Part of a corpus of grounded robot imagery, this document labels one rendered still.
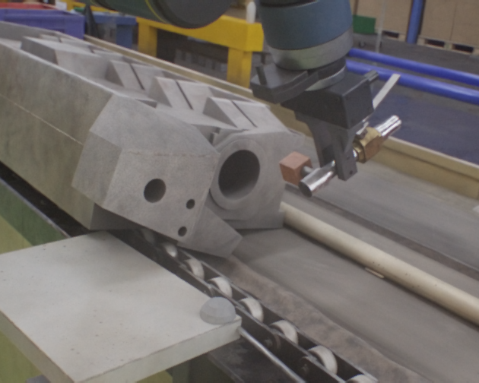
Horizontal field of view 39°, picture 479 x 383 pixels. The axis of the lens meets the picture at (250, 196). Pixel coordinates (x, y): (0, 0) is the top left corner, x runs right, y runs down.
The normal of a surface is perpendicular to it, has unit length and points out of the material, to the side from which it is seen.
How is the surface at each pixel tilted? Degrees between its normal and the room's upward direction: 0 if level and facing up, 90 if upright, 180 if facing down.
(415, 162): 89
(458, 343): 0
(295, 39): 112
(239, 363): 0
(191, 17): 96
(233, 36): 90
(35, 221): 90
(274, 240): 0
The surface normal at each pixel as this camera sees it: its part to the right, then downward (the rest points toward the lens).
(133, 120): 0.55, -0.56
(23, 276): 0.09, -0.94
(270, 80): -0.25, -0.78
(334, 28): 0.51, 0.40
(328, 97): -0.74, 0.53
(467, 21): -0.78, 0.14
